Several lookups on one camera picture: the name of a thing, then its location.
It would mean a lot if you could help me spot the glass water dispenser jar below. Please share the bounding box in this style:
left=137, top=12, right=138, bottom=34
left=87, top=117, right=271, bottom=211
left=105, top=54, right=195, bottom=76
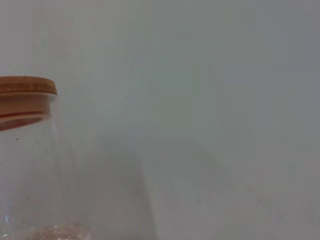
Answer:
left=0, top=92, right=94, bottom=240

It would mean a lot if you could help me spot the wooden jar lid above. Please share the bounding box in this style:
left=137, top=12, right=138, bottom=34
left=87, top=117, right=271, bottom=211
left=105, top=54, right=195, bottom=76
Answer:
left=0, top=76, right=59, bottom=132

